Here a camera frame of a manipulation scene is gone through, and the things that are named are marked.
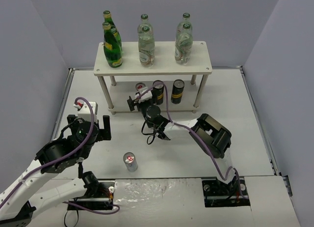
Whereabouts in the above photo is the silver red can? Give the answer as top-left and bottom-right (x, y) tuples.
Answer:
(123, 152), (138, 172)
(135, 82), (147, 93)

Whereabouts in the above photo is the black can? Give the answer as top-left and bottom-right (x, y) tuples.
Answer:
(171, 79), (184, 104)
(152, 80), (164, 105)

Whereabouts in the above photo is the silver red can front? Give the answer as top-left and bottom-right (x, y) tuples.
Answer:
(123, 152), (138, 172)

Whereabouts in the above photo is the green glass bottle front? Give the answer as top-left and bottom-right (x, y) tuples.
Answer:
(102, 22), (123, 68)

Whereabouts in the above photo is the green glass bottle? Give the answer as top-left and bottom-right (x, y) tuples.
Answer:
(102, 22), (123, 68)
(103, 10), (122, 50)

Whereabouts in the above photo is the clear bottle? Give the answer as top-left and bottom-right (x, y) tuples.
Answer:
(137, 14), (154, 39)
(176, 12), (193, 37)
(138, 26), (155, 67)
(175, 23), (193, 65)

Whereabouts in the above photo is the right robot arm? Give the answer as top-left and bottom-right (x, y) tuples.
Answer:
(127, 96), (247, 199)

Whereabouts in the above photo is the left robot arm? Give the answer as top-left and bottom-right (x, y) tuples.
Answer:
(0, 115), (111, 227)

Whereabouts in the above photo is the white two-tier shelf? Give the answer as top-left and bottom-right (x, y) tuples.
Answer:
(94, 41), (212, 114)

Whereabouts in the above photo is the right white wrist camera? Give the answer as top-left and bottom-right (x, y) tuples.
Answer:
(135, 87), (153, 103)

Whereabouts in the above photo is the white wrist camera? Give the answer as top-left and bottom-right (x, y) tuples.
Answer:
(135, 87), (153, 103)
(73, 102), (98, 122)

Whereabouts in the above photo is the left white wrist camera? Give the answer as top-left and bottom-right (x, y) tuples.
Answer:
(73, 102), (98, 122)

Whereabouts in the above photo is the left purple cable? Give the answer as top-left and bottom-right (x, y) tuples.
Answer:
(0, 96), (121, 213)

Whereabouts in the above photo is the left metal table rail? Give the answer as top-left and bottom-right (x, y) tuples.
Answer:
(51, 68), (75, 140)

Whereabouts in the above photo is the metal table rail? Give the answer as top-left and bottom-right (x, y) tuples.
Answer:
(239, 65), (294, 197)
(51, 68), (75, 140)

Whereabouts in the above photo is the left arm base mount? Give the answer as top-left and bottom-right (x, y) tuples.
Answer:
(69, 180), (115, 211)

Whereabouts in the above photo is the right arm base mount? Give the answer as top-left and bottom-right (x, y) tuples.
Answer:
(202, 177), (250, 208)

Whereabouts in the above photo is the right metal table rail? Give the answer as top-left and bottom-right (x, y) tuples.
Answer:
(239, 65), (294, 197)

